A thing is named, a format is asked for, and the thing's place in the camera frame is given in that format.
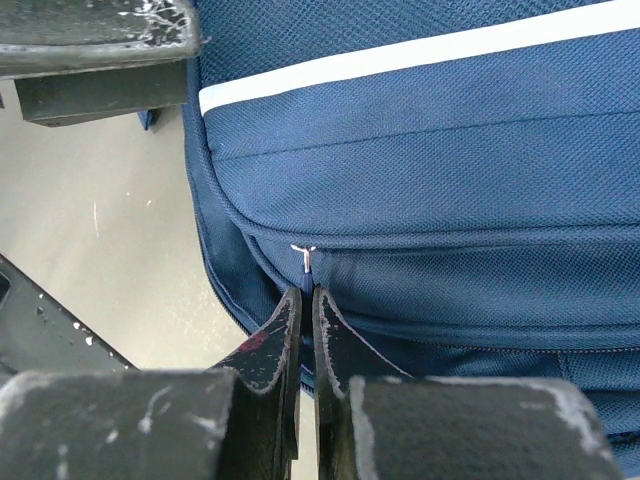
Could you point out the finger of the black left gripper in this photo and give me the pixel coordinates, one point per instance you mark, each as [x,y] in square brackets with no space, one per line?
[78,61]

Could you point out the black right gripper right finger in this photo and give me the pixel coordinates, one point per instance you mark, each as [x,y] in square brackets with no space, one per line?
[375,421]

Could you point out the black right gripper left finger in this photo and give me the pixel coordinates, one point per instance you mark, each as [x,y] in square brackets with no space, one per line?
[236,420]

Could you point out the navy blue student backpack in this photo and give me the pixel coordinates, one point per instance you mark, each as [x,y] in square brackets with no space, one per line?
[462,176]

